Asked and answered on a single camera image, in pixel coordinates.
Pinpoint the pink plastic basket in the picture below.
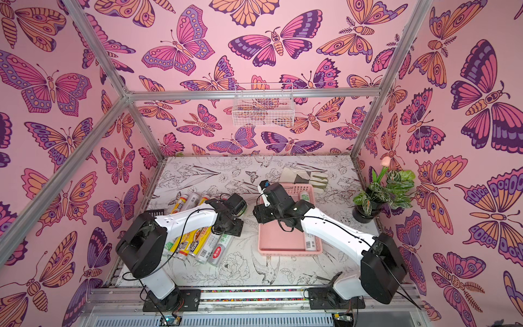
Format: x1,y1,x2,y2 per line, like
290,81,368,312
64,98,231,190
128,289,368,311
258,183,323,257

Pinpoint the white green wrap roll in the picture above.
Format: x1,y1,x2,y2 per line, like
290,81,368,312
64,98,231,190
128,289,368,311
300,191,317,252

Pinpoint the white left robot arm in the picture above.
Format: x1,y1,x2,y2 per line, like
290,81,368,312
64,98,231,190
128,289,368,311
116,193,247,301

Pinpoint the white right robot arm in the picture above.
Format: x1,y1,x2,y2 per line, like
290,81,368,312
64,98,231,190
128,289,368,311
253,180,407,305

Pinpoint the yellow red wrap roll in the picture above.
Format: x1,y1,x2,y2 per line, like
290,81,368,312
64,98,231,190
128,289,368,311
172,195,210,260

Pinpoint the green striped folded cloth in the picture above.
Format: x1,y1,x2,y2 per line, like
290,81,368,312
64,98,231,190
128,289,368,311
279,168,329,193

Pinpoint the yellow roll far left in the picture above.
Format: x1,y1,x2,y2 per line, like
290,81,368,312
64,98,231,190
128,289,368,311
170,194,188,214

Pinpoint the potted green plant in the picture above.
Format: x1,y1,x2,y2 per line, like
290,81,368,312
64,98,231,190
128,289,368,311
353,155,415,223

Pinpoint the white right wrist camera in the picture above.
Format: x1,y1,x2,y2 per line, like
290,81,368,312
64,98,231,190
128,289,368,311
257,180,270,207

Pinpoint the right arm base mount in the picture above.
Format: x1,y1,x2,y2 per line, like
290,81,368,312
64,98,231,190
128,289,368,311
304,272,366,311

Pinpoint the white wire wall basket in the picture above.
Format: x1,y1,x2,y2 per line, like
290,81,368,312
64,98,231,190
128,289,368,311
230,82,296,128

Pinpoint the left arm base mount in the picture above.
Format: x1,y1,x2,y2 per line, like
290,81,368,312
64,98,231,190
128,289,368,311
142,288,202,313

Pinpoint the aluminium front rail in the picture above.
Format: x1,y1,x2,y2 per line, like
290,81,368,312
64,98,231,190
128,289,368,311
76,286,431,326

